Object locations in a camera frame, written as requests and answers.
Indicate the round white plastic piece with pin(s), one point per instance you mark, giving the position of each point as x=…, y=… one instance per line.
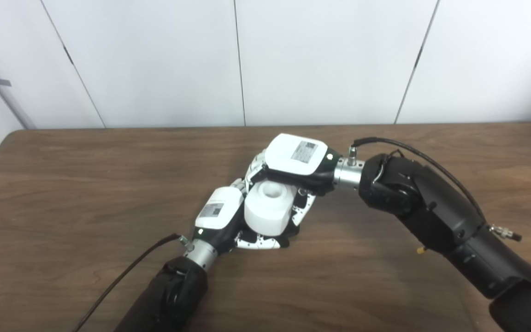
x=268, y=210

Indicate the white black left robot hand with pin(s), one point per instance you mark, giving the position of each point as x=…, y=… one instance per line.
x=217, y=210

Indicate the small grey wall tag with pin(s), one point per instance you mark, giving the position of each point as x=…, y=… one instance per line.
x=4, y=82

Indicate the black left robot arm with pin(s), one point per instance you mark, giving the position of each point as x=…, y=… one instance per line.
x=168, y=295

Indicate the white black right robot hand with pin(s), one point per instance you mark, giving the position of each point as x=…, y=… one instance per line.
x=293, y=154

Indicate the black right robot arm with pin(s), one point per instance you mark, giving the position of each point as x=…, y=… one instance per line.
x=436, y=212

